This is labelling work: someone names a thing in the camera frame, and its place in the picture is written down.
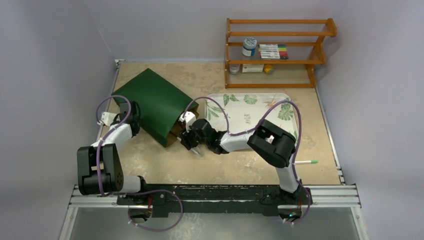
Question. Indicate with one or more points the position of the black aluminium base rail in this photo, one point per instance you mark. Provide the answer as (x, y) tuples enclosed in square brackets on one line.
[(267, 200)]

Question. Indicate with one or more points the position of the orange wooden shelf rack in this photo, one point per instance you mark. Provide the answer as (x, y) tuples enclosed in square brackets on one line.
[(234, 44)]

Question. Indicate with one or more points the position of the green white marker pen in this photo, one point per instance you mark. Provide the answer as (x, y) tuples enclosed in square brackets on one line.
[(303, 162)]

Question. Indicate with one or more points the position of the metal tongs white grips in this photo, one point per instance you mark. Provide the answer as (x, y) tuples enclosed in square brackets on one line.
[(190, 145)]

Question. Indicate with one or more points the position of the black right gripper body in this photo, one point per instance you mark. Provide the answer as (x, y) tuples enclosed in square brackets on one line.
[(188, 140)]

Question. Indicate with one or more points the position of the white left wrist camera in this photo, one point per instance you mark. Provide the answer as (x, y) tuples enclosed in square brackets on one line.
[(107, 118)]

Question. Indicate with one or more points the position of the set of coloured markers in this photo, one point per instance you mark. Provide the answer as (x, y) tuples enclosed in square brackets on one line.
[(273, 51)]

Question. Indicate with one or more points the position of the white green small box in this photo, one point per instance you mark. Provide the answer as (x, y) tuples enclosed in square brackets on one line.
[(252, 68)]

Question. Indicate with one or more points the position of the small yellow object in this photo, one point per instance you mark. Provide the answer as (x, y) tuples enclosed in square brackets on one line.
[(268, 69)]

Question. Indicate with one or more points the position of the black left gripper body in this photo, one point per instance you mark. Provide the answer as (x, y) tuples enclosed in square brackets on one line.
[(138, 120)]

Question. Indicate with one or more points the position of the green paper bag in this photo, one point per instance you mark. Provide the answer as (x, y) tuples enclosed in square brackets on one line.
[(161, 103)]

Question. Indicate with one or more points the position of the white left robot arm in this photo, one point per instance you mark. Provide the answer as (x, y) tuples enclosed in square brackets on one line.
[(98, 165)]

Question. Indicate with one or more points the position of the blue jar patterned lid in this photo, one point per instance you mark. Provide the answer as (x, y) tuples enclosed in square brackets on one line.
[(249, 46)]

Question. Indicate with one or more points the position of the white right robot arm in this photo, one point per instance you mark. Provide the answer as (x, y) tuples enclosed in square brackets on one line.
[(275, 145)]

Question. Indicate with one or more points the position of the small grey jar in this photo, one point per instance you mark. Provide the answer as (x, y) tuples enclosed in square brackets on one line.
[(234, 68)]

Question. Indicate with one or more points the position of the leaf pattern serving tray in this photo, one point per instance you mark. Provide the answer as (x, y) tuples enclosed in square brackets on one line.
[(244, 110)]

